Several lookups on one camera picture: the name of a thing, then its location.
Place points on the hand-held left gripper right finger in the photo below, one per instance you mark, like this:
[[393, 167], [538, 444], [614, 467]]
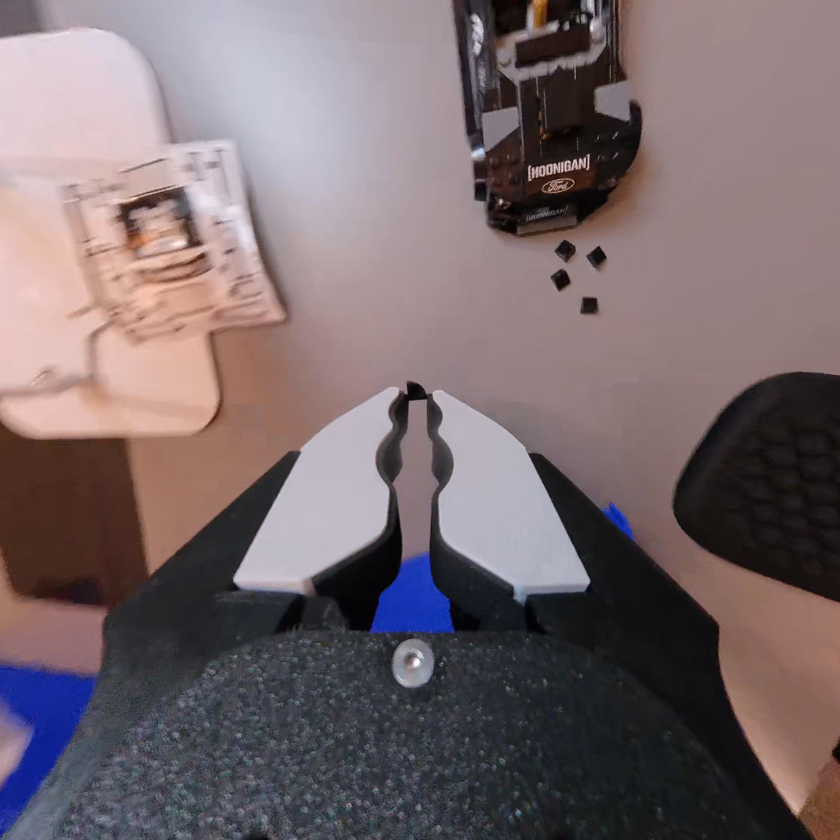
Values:
[[510, 517]]

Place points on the white booklet stand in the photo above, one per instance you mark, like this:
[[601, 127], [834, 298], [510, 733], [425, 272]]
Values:
[[79, 121]]

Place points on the sticker sheet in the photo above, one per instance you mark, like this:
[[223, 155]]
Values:
[[169, 242]]

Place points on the cluster of small black tiles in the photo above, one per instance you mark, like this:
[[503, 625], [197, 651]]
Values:
[[565, 248]]

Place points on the black lego car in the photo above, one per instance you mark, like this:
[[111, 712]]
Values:
[[552, 121]]

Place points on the blue plastic bin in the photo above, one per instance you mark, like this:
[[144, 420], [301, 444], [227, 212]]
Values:
[[33, 723]]

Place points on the tiny black lego slope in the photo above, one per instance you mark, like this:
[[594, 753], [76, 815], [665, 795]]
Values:
[[414, 392]]

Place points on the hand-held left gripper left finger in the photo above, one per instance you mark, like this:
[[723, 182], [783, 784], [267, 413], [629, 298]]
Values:
[[313, 517]]

